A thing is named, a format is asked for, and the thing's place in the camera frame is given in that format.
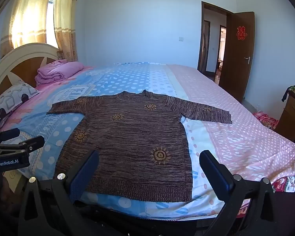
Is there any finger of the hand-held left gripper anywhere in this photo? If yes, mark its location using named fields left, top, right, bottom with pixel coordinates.
left=0, top=128, right=20, bottom=144
left=0, top=135, right=45, bottom=156

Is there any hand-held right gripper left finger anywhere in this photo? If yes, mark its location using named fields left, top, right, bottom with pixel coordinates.
left=17, top=150, right=100, bottom=236

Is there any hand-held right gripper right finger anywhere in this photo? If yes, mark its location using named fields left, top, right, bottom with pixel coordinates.
left=199, top=150, right=276, bottom=236

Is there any brown knitted sweater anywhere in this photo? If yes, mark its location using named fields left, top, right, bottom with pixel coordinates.
left=46, top=90, right=233, bottom=203

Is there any dark clothes pile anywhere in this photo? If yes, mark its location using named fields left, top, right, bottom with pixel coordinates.
left=281, top=85, right=295, bottom=102

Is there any patterned pillow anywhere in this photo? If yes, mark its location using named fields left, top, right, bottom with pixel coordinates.
left=0, top=79, right=41, bottom=132

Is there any polka dot printed bedsheet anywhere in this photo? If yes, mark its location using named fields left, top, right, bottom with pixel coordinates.
left=0, top=61, right=295, bottom=220

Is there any white and wooden headboard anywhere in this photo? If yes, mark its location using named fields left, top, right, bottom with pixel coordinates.
left=0, top=42, right=61, bottom=104

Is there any folded pink blanket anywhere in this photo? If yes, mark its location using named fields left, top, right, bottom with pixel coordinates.
left=34, top=59, right=84, bottom=85

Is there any red cloth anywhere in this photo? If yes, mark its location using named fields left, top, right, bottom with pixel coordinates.
left=253, top=111, right=279, bottom=129

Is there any red printed blanket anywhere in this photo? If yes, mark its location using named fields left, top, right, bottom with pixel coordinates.
left=236, top=167, right=295, bottom=218

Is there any wooden cabinet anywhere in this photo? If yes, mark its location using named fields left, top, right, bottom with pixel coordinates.
left=275, top=90, right=295, bottom=142

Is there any brown wooden door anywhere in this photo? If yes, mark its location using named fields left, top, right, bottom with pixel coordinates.
left=218, top=11, right=255, bottom=102

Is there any yellow patterned curtain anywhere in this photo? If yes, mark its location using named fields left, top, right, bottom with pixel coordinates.
left=53, top=0, right=79, bottom=62
left=0, top=0, right=53, bottom=57

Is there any red paper door decoration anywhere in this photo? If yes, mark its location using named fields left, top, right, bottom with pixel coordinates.
left=236, top=25, right=246, bottom=40

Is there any dark wooden door frame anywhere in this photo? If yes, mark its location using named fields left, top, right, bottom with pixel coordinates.
left=197, top=1, right=234, bottom=79

